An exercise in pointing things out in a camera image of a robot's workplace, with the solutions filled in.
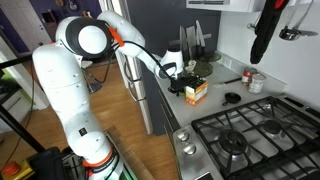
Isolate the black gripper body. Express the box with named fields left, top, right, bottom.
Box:
left=171, top=73, right=204, bottom=90

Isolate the black robot base box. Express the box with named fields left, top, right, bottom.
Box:
left=26, top=146, right=73, bottom=180

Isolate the orange sachet pack box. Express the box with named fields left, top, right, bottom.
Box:
left=184, top=79, right=209, bottom=107

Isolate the white garlic bulb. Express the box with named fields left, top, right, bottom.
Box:
left=184, top=59, right=198, bottom=73

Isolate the grey kitchen drawer front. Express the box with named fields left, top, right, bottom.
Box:
left=156, top=87, right=183, bottom=138

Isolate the stainless steel refrigerator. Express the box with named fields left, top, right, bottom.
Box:
left=98, top=0, right=222, bottom=136

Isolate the small green glass cake stand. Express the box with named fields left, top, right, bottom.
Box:
left=196, top=51, right=223, bottom=63

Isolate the white-bladed knife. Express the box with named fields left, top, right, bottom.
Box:
left=213, top=77, right=243, bottom=89

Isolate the silver range knob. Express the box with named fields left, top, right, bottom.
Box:
left=176, top=130, right=190, bottom=142
left=182, top=142, right=198, bottom=156

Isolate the small black cast iron skillet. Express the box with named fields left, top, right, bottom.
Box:
left=221, top=92, right=242, bottom=107

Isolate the red and white tin can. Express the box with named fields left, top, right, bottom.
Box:
left=248, top=73, right=267, bottom=95
left=241, top=67, right=258, bottom=87

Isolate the stainless steel gas range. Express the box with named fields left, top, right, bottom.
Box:
left=172, top=95, right=320, bottom=180

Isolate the wide white cabinet door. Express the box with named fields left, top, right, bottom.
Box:
left=185, top=0, right=232, bottom=11

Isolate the wooden board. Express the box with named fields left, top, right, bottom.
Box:
left=105, top=125, right=156, bottom=180

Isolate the metal bar stool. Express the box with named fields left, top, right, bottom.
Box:
left=81, top=59, right=104, bottom=94

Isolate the hanging steel spoon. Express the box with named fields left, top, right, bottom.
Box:
left=246, top=13, right=268, bottom=33

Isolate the black cast iron stove grate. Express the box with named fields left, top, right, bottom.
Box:
left=191, top=96, right=320, bottom=180

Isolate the narrow white cabinet door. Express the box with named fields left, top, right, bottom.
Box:
left=229, top=0, right=268, bottom=13

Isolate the steel ladle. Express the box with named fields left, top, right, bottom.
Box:
left=279, top=0, right=319, bottom=42

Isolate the white panel door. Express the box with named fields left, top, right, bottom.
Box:
left=0, top=0, right=53, bottom=54

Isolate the red emergency stop button box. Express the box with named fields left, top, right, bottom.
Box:
left=1, top=160, right=34, bottom=180

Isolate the white wall outlet plate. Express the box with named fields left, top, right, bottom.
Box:
left=221, top=56, right=233, bottom=69

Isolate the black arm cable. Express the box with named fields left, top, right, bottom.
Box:
left=109, top=39, right=178, bottom=83

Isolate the steel cabinet bar handle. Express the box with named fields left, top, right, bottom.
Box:
left=198, top=0, right=231, bottom=5

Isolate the black metal stand frame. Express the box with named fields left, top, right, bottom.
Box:
left=0, top=54, right=46, bottom=153

